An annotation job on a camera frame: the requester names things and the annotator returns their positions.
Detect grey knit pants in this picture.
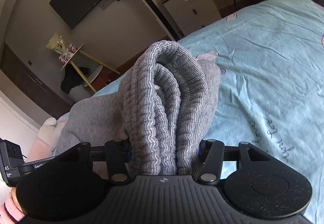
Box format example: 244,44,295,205
54,41,221,175

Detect black clothing pile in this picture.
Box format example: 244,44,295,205
60,64,84,94

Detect flower bouquet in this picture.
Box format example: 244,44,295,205
46,32,74,63

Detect white drawer cabinet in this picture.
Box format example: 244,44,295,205
163,0,221,36

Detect light blue printed bedsheet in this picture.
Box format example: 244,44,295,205
89,0,323,223

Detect operator hand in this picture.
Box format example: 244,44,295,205
0,188,25,224

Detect pink plush toy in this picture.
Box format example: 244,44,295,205
26,118,66,162

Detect round side table yellow legs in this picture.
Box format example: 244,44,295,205
60,43,121,93

